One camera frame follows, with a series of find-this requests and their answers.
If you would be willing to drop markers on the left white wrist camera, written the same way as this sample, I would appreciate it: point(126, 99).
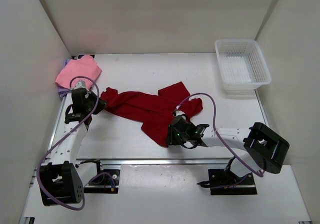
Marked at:
point(80, 85)

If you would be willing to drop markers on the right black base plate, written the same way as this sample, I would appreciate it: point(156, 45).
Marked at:
point(232, 186)

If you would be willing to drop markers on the aluminium rail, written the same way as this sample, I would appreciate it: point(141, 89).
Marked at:
point(186, 161)

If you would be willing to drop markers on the purple t shirt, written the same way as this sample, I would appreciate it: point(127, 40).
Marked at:
point(64, 77)

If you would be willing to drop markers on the pink t shirt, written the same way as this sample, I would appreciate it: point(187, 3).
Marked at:
point(85, 67)

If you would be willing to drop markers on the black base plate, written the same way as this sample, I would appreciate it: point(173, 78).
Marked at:
point(232, 186)
point(105, 182)

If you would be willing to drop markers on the white plastic basket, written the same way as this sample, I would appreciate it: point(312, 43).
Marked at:
point(242, 65)

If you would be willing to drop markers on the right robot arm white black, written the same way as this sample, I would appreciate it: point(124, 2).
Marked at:
point(255, 150)

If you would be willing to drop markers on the red t shirt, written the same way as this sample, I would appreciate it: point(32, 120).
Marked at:
point(155, 112)

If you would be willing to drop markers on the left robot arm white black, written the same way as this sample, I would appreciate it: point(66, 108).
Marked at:
point(61, 178)

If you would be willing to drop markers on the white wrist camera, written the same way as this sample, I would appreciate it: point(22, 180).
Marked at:
point(178, 112)
point(80, 85)

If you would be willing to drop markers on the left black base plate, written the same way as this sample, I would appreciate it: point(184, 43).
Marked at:
point(105, 182)

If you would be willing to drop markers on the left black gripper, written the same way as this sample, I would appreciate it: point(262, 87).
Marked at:
point(101, 105)

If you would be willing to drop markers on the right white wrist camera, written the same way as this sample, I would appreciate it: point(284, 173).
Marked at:
point(178, 112)

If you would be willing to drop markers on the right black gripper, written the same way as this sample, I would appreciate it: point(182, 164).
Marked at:
point(172, 139)

